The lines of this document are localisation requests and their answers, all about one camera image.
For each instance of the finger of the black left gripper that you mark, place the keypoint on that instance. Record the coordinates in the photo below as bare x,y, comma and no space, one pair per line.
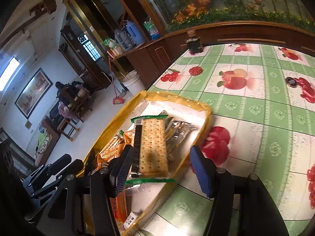
59,164
54,181

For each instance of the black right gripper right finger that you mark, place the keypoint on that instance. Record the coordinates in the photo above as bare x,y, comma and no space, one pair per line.
208,177

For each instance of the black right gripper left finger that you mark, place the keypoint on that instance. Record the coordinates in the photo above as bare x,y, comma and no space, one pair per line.
120,171

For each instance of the long orange snack bag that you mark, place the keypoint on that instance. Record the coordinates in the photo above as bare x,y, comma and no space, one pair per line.
109,155

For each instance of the clear cracker stack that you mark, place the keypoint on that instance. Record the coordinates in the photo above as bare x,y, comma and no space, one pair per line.
150,162

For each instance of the orange cracker package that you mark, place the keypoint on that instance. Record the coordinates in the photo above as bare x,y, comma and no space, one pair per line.
119,208

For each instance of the yellow rimmed white tray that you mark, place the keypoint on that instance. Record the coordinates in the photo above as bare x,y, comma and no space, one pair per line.
144,103

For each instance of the wooden chair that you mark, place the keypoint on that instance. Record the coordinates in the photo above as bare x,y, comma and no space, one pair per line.
67,127

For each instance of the silver foil snack bag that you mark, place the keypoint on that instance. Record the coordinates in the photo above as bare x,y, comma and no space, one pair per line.
176,132

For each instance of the framed painting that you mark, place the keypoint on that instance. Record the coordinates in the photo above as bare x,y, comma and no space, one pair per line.
33,92

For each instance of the seated person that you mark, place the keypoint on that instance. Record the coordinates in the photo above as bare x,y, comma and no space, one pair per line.
73,99

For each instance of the white plastic bucket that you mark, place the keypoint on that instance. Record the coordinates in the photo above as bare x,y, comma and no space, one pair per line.
133,83

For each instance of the green fruit tablecloth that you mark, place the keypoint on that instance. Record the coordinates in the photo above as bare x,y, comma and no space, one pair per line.
271,125

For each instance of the black round bottle cap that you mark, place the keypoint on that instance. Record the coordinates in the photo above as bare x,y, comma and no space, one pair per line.
291,82

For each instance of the grey thermos flask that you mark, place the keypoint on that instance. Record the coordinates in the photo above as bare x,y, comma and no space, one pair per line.
123,39

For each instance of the blue thermos flask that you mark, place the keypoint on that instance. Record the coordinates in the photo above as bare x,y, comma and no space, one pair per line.
135,33

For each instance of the dark glass jar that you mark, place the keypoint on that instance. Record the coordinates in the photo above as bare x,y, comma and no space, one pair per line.
193,42

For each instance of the flower aquarium cabinet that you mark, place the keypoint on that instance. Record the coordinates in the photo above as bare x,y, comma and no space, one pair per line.
289,23

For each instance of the clear plastic bag on shelf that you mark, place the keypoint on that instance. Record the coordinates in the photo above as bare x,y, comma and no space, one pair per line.
152,29

